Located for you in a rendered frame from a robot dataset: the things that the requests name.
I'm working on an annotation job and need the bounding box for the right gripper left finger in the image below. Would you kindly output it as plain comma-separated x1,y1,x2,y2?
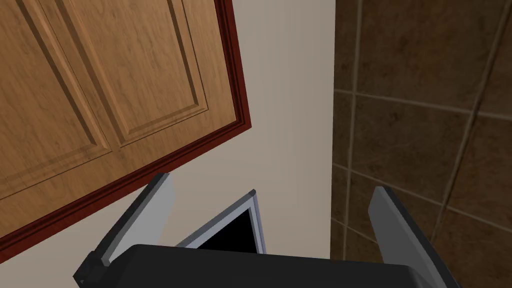
73,172,177,286

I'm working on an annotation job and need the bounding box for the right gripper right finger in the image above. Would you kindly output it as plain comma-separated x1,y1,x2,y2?
367,185,461,288

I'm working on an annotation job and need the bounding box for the brown wooden panelled door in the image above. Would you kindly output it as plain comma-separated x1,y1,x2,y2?
0,0,253,265

